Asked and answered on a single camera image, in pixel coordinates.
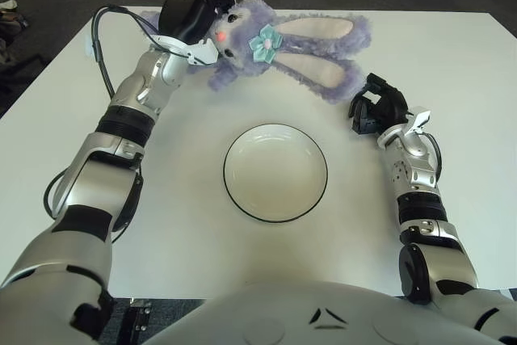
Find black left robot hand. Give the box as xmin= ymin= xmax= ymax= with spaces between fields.
xmin=157 ymin=0 xmax=236 ymax=43

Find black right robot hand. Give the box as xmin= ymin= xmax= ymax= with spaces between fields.
xmin=347 ymin=73 xmax=410 ymax=136

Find purple plush bunny doll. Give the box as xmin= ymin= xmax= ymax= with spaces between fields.
xmin=141 ymin=0 xmax=372 ymax=106

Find white plate black rim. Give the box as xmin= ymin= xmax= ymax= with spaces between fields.
xmin=222 ymin=123 xmax=328 ymax=224

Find black office chair base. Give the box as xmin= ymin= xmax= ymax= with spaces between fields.
xmin=0 ymin=53 xmax=45 ymax=99

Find dark floor clutter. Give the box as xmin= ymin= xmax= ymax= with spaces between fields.
xmin=0 ymin=0 xmax=30 ymax=41

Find grey robot torso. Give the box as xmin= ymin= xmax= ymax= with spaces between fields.
xmin=141 ymin=280 xmax=517 ymax=345

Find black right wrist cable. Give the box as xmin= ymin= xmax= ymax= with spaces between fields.
xmin=419 ymin=133 xmax=443 ymax=176

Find metal table bracket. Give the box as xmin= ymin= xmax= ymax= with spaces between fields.
xmin=120 ymin=298 xmax=153 ymax=345

